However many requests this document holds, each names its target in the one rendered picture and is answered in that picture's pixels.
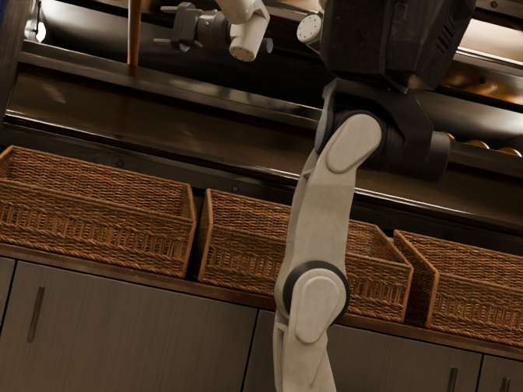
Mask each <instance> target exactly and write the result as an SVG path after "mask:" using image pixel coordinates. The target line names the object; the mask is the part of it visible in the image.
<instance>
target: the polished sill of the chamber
mask: <svg viewBox="0 0 523 392"><path fill-rule="evenodd" d="M21 52H23V53H27V54H33V55H37V56H41V57H44V58H50V59H54V60H57V61H63V62H67V63H70V64H74V65H80V66H83V67H87V68H93V69H97V70H101V71H104V72H110V73H114V74H117V75H123V76H127V77H130V78H134V79H140V80H144V81H147V82H153V83H157V84H160V85H164V86H170V87H174V88H177V89H183V90H187V91H190V92H194V93H200V94H204V95H207V96H213V97H217V98H220V99H224V100H230V101H233V102H237V103H243V104H247V105H250V106H254V107H260V108H264V109H267V110H273V111H277V112H280V113H284V114H290V115H293V116H297V117H303V118H306V119H311V120H314V121H320V119H321V115H322V111H323V110H322V109H318V108H314V107H309V106H304V105H301V104H298V103H291V102H288V101H285V100H278V99H275V98H271V97H268V96H262V95H258V94H255V93H249V92H245V91H242V90H238V89H232V88H229V87H225V86H219V85H216V84H212V83H208V82H203V81H199V80H195V79H190V78H186V77H182V76H179V75H173V74H169V73H166V72H160V71H156V70H152V69H149V68H143V67H139V66H136V65H130V64H126V63H123V62H119V61H113V60H110V59H106V58H100V57H97V56H93V55H90V54H84V53H80V52H77V51H70V50H67V49H64V48H60V47H54V46H51V45H46V44H41V43H38V42H33V41H30V40H23V43H22V47H21ZM450 142H451V152H453V153H457V154H460V155H463V156H470V157H473V158H477V159H483V160H486V161H490V162H494V163H500V164H504V165H507V166H513V167H517V168H520V169H523V157H522V156H516V155H513V154H509V153H505V152H500V151H496V150H492V149H487V148H483V147H479V146H476V145H470V144H466V143H463V142H457V141H453V140H450Z"/></svg>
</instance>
